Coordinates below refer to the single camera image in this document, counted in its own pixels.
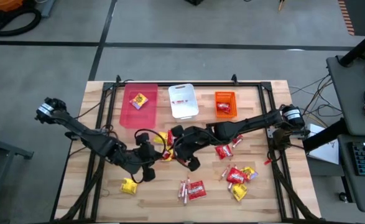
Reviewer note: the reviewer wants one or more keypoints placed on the yellow candy packet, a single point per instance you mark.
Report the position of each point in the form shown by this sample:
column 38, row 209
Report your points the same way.
column 170, row 159
column 162, row 138
column 128, row 186
column 138, row 100
column 239, row 192
column 250, row 172

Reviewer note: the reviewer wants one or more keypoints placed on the grey desk top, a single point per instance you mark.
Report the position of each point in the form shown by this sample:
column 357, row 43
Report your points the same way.
column 347, row 93

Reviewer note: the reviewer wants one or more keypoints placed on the black metal table frame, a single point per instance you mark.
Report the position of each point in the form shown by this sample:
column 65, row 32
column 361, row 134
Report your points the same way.
column 207, row 84

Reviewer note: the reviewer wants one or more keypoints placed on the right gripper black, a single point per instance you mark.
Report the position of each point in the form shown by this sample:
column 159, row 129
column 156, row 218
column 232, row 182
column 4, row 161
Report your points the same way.
column 190, row 141

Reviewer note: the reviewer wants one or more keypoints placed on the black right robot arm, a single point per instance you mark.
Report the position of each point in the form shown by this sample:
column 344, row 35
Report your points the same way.
column 247, row 124

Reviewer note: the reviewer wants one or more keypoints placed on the black diagonal pole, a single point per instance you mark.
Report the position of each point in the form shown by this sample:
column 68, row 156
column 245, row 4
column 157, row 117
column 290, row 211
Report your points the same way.
column 359, row 46

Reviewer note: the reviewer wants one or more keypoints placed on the orange plastic basket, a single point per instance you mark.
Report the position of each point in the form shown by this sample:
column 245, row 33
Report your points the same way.
column 229, row 96

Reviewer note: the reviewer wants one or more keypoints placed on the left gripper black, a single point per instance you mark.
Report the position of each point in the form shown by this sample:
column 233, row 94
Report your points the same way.
column 145, row 155

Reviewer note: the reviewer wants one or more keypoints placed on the pink translucent plastic bin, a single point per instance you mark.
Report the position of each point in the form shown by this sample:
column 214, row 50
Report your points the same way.
column 138, row 119

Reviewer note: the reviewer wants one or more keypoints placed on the small red clip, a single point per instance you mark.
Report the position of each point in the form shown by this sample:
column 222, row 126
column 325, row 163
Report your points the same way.
column 267, row 161

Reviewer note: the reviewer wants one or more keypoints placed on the black caster wheel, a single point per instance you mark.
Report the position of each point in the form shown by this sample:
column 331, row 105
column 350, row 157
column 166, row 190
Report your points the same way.
column 344, row 197

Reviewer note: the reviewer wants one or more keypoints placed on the silver mounting bracket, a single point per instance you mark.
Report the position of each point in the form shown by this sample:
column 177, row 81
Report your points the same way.
column 270, row 133

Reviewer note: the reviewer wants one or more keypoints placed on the wooden stick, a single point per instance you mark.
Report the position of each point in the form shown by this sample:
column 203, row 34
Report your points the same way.
column 281, row 4

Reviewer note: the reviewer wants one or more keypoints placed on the orange shop vacuum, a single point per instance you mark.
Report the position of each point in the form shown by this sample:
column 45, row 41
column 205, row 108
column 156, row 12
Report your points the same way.
column 2, row 4

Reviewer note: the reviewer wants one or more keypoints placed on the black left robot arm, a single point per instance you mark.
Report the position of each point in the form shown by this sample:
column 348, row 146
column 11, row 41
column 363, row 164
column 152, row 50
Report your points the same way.
column 92, row 140

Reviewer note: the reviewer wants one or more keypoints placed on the grey keyboard shelf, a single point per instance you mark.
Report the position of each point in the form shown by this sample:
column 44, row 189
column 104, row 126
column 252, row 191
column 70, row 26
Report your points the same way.
column 356, row 193

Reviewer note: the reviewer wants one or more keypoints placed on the black stand base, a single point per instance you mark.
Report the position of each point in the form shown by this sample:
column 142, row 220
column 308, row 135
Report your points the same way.
column 194, row 2

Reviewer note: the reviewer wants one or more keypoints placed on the white plastic bin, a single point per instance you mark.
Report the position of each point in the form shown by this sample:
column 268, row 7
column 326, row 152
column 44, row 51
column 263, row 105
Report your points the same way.
column 183, row 112

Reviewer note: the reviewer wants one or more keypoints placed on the black desk support beam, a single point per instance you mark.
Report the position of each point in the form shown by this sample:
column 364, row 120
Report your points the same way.
column 325, row 135

